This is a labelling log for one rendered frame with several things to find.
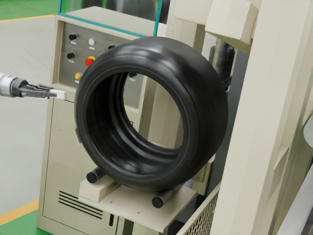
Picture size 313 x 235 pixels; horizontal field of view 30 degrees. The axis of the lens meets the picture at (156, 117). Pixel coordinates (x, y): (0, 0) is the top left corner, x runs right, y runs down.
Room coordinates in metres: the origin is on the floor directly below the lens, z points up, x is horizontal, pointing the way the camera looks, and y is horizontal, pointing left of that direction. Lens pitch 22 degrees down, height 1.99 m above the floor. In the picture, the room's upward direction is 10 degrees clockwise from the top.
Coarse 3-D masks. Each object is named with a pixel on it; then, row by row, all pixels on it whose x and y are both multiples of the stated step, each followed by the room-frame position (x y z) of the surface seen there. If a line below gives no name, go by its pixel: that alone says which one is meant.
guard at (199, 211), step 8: (216, 192) 1.83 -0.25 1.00; (208, 200) 1.76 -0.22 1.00; (216, 200) 1.89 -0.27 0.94; (200, 208) 1.70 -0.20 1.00; (192, 216) 1.64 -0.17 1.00; (208, 216) 1.82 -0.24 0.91; (184, 224) 1.59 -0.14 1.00; (192, 224) 1.61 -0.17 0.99; (208, 224) 1.85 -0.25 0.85; (184, 232) 1.55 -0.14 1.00; (200, 232) 1.75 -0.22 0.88; (208, 232) 1.88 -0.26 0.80
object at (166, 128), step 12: (168, 24) 2.28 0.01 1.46; (180, 24) 2.26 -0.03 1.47; (192, 24) 2.25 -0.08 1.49; (168, 36) 2.28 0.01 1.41; (180, 36) 2.26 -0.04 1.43; (192, 36) 2.24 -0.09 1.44; (204, 36) 2.35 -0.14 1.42; (156, 96) 2.28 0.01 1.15; (168, 96) 2.26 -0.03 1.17; (156, 108) 2.28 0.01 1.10; (168, 108) 2.26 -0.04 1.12; (156, 120) 2.28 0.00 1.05; (168, 120) 2.26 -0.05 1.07; (180, 120) 2.25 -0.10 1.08; (156, 132) 2.27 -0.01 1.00; (168, 132) 2.25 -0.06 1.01; (180, 132) 2.28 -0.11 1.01; (168, 144) 2.25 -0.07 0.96; (180, 144) 2.30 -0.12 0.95; (144, 228) 2.27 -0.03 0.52
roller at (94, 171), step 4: (96, 168) 2.01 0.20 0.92; (92, 172) 1.97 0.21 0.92; (96, 172) 1.98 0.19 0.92; (100, 172) 1.99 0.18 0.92; (88, 176) 1.96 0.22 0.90; (92, 176) 1.96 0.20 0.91; (96, 176) 1.96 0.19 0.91; (100, 176) 1.98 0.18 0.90; (88, 180) 1.96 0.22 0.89; (92, 180) 1.96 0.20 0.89; (96, 180) 1.96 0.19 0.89
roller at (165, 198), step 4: (172, 188) 1.96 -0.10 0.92; (176, 188) 1.98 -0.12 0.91; (160, 192) 1.91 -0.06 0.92; (164, 192) 1.91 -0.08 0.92; (168, 192) 1.92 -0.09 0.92; (172, 192) 1.94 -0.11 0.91; (156, 196) 1.87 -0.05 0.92; (160, 196) 1.87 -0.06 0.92; (164, 196) 1.89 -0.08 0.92; (168, 196) 1.91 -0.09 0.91; (152, 200) 1.87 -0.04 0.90; (156, 200) 1.86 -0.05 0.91; (160, 200) 1.86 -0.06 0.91; (164, 200) 1.87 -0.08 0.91; (156, 204) 1.86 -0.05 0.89; (160, 204) 1.86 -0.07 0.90
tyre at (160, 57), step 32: (96, 64) 2.00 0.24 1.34; (128, 64) 1.93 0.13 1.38; (160, 64) 1.90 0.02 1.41; (192, 64) 1.96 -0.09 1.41; (96, 96) 2.18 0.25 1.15; (192, 96) 1.86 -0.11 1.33; (224, 96) 2.02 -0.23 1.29; (96, 128) 2.13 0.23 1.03; (128, 128) 2.21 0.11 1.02; (192, 128) 1.84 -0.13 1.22; (224, 128) 1.99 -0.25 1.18; (96, 160) 1.96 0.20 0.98; (128, 160) 2.12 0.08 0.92; (160, 160) 2.14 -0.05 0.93; (192, 160) 1.84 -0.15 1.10
